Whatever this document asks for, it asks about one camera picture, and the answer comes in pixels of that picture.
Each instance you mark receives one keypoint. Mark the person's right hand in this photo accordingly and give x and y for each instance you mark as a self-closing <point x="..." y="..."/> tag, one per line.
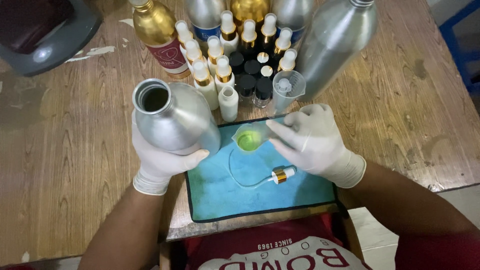
<point x="318" y="146"/>

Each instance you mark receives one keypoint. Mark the person's left hand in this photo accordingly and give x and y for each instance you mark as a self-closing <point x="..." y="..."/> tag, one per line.
<point x="153" y="165"/>

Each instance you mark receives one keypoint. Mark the silver aluminium bottle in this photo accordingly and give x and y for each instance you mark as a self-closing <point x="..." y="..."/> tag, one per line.
<point x="176" y="120"/>

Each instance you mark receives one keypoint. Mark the small cup with green liquid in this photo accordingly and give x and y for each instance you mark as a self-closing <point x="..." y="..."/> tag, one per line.
<point x="247" y="140"/>

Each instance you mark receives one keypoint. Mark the gold spray pump with tube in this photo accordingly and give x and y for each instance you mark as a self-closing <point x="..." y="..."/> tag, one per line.
<point x="279" y="175"/>

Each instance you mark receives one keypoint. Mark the clear plastic measuring beaker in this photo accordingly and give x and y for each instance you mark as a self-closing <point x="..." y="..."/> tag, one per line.
<point x="290" y="99"/>

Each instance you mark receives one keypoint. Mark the white pump cap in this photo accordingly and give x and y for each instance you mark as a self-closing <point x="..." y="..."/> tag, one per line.
<point x="283" y="85"/>

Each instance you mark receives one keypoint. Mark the black-capped glass vial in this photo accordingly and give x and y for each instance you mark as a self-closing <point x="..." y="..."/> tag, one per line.
<point x="246" y="84"/>
<point x="263" y="90"/>
<point x="252" y="67"/>
<point x="236" y="60"/>

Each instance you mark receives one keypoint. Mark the blue cloth mat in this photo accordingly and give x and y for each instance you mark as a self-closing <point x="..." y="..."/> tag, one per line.
<point x="232" y="195"/>

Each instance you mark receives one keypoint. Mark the gold-capped glass vial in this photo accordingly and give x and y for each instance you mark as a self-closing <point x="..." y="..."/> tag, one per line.
<point x="266" y="71"/>
<point x="263" y="57"/>

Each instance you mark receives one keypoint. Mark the black spray bottle white cap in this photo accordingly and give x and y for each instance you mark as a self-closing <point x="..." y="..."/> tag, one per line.
<point x="248" y="32"/>
<point x="269" y="26"/>
<point x="288" y="60"/>
<point x="284" y="39"/>

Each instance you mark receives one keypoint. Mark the person's red printed shirt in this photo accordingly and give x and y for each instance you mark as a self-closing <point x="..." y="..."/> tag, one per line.
<point x="285" y="232"/>

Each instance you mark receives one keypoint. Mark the group of white spray bottles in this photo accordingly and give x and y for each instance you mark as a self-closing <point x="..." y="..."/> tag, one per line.
<point x="206" y="88"/>

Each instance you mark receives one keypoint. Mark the uncapped white plastic bottle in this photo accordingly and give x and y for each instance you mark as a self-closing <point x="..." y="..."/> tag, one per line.
<point x="228" y="107"/>

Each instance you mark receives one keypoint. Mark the large plain silver bottle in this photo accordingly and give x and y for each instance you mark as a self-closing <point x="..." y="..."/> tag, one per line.
<point x="337" y="41"/>

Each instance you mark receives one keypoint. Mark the silver bottle with blue label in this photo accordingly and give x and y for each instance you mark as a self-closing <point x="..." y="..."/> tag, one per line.
<point x="204" y="15"/>
<point x="294" y="13"/>

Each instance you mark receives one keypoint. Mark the gold bottle with red label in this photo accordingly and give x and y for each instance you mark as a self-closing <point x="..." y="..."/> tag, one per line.
<point x="157" y="26"/>

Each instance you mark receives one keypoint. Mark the grey plastic bin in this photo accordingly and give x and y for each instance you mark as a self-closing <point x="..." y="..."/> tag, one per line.
<point x="56" y="56"/>

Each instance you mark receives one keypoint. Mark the plain gold bottle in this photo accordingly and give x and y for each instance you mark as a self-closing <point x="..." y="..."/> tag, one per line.
<point x="249" y="9"/>

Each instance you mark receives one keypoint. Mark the blue stool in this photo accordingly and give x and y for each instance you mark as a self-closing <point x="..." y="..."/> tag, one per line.
<point x="453" y="41"/>

